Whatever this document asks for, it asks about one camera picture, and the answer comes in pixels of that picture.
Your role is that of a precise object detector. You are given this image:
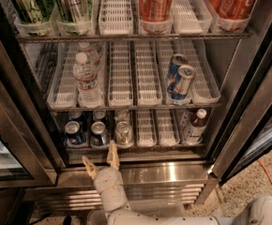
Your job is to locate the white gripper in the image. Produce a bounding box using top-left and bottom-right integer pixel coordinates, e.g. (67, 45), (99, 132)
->
(83, 141), (128, 212)

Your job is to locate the pepsi can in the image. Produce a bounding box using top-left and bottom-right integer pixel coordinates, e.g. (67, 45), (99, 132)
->
(92, 111), (107, 125)
(68, 111), (87, 132)
(65, 121), (85, 145)
(90, 122), (110, 146)

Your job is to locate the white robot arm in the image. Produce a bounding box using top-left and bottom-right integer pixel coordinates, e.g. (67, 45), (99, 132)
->
(82, 141), (272, 225)

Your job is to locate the front silver soda can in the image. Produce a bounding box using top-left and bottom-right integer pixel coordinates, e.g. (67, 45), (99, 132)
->
(115, 121), (133, 145)

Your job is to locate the silver soda can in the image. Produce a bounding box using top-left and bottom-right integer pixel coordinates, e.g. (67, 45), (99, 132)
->
(115, 121), (133, 145)
(114, 110), (130, 123)

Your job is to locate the rear silver soda can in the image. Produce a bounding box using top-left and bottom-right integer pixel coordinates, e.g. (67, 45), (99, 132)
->
(114, 110), (130, 123)

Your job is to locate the left glass fridge door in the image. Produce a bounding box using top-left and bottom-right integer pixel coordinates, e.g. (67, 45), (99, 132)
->
(0, 14), (58, 190)

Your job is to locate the stainless steel fridge cabinet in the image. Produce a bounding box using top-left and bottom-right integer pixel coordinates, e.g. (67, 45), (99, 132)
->
(0, 0), (272, 213)

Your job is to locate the front red bull can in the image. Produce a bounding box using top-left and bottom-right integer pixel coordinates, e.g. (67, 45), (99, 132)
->
(172, 65), (195, 100)

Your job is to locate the red bull can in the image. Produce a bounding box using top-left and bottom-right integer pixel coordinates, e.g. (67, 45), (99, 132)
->
(172, 65), (195, 100)
(167, 53), (189, 94)

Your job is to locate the rear red bull can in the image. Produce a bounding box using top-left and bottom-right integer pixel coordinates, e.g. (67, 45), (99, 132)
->
(167, 53), (189, 94)

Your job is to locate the right open fridge door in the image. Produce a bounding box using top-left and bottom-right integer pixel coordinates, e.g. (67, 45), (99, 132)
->
(211, 16), (272, 186)

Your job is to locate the green can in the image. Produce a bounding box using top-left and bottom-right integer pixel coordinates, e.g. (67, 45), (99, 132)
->
(11, 0), (54, 23)
(55, 0), (91, 23)

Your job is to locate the red coke can centre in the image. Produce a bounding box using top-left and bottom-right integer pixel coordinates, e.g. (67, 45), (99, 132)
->
(139, 0), (172, 23)

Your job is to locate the green can far left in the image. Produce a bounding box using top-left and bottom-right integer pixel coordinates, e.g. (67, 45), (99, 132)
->
(11, 0), (54, 23)

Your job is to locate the front water bottle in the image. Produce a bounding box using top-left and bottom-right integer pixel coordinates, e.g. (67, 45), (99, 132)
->
(73, 52), (101, 108)

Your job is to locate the water bottle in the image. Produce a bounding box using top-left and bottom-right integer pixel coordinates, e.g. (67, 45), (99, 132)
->
(73, 52), (101, 108)
(78, 42), (100, 69)

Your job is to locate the empty white tray middle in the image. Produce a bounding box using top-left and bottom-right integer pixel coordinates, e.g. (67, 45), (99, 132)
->
(108, 41), (133, 107)

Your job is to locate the empty white tray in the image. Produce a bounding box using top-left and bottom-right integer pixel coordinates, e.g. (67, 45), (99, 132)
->
(98, 0), (133, 36)
(108, 41), (133, 107)

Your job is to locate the brown tea bottle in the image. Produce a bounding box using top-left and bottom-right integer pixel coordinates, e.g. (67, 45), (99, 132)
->
(185, 109), (207, 144)

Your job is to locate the rear water bottle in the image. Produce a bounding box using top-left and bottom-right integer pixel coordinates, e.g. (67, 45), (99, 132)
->
(78, 42), (100, 69)

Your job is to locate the empty white tray top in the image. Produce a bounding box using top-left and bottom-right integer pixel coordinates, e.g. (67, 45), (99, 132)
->
(98, 0), (133, 36)

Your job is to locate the middle wire shelf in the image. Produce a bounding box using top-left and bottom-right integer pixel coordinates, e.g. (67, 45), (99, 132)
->
(49, 103), (223, 113)

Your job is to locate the wire shelf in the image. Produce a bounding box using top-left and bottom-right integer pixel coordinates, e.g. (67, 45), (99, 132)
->
(49, 103), (223, 113)
(16, 32), (253, 43)

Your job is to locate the top wire shelf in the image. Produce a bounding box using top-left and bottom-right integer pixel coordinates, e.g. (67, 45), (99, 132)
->
(16, 32), (253, 43)

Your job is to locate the orange floor cable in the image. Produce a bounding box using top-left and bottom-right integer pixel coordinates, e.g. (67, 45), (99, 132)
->
(257, 158), (272, 200)

